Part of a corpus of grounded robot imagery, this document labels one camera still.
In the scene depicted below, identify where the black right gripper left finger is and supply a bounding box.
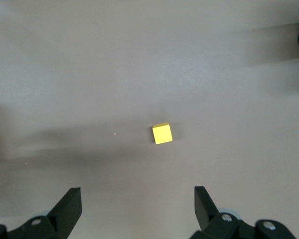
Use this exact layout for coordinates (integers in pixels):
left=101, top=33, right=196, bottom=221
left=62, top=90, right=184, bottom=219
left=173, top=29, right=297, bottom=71
left=0, top=187, right=83, bottom=239

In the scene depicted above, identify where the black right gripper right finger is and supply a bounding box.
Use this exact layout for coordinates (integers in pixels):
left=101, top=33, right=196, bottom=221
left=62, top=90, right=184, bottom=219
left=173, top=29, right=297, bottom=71
left=190, top=186, right=296, bottom=239

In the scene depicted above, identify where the yellow cube block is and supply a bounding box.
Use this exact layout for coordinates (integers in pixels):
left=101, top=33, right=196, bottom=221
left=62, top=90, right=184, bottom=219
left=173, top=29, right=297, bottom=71
left=151, top=121, right=174, bottom=144

